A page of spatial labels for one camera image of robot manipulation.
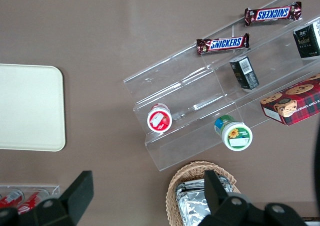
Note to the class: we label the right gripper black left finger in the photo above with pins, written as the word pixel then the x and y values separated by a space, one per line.
pixel 75 193

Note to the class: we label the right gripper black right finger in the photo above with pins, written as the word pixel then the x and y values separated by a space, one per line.
pixel 220 206

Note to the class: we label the foil-wrapped sandwich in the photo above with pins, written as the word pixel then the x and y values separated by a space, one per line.
pixel 192 183
pixel 192 207

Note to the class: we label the light wicker basket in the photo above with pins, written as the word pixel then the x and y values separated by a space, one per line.
pixel 172 186

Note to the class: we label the cream plastic tray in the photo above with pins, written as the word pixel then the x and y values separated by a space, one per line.
pixel 30 105

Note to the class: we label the clear acrylic bottle rack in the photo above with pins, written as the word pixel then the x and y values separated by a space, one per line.
pixel 55 189

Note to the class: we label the green-lidded sunflower cup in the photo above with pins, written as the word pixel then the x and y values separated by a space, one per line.
pixel 236 137

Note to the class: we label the red-lidded yogurt cup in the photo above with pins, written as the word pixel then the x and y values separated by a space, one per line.
pixel 159 120

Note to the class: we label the red tartan cookie box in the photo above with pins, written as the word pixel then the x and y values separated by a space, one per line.
pixel 295 103

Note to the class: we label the clear acrylic tiered shelf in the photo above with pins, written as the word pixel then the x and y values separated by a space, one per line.
pixel 175 85

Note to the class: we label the small dark green box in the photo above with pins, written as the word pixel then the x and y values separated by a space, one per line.
pixel 307 39
pixel 245 72

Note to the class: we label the Snickers chocolate bar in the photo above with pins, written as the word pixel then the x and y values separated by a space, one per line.
pixel 272 13
pixel 222 44

